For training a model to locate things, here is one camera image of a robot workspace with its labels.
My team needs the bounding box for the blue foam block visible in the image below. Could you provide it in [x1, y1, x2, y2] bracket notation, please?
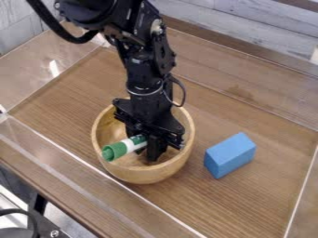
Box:
[203, 132, 257, 179]

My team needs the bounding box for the brown wooden bowl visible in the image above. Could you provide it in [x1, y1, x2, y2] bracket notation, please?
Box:
[91, 105, 195, 184]

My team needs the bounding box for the black table leg bracket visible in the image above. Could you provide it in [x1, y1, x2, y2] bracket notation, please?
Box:
[27, 193, 71, 238]

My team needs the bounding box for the clear acrylic tray wall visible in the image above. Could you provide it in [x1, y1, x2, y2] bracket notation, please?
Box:
[0, 32, 318, 238]

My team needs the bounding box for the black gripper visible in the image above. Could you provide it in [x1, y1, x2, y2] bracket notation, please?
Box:
[114, 91, 186, 162]

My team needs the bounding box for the black cable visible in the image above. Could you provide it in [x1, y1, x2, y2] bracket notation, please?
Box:
[0, 207, 44, 238]

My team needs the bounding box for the green and white marker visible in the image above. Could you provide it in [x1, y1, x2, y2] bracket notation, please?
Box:
[102, 135, 149, 162]

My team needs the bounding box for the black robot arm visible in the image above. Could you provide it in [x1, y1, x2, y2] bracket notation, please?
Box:
[27, 0, 186, 162]

